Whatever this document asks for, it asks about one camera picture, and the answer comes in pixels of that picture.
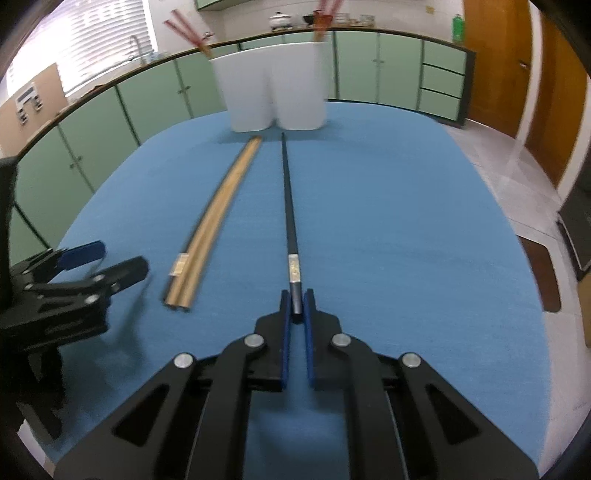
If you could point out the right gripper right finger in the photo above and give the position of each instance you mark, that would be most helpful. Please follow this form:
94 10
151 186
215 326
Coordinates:
403 419

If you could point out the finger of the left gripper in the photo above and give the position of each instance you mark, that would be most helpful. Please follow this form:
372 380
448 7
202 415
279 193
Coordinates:
101 285
74 257

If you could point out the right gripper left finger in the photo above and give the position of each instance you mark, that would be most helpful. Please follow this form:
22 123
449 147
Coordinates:
188 421

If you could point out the plain bamboo chopstick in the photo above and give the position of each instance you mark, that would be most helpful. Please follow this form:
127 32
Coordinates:
217 230
208 226

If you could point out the black chopstick silver band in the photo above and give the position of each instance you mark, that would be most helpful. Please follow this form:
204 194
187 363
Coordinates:
179 264
293 261

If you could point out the red striped bamboo chopstick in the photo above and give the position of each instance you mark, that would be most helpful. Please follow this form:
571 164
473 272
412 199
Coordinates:
191 38

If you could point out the red floral bamboo chopstick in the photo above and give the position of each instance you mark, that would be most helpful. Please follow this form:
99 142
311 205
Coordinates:
319 31

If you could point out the kitchen faucet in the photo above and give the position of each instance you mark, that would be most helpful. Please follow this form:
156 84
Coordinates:
138 49

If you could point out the green kitchen cabinets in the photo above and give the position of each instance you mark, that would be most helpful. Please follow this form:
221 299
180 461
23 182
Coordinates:
64 163

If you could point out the brown floor mat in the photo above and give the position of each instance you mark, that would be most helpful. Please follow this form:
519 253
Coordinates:
544 273

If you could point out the red chopstick in holder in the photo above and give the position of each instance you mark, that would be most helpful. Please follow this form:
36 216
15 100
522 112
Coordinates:
333 7
181 27

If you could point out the black oven cabinet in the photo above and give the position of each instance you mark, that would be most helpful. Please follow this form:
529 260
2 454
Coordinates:
574 217

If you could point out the white double utensil holder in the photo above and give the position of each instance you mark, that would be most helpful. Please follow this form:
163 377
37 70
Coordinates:
282 85

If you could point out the white cooking pot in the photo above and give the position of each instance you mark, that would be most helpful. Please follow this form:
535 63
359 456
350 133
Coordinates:
280 21

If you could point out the brown wooden door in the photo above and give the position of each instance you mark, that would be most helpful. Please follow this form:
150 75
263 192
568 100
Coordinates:
560 103
500 33

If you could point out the green bottle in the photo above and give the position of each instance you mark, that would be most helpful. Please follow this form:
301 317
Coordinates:
458 29

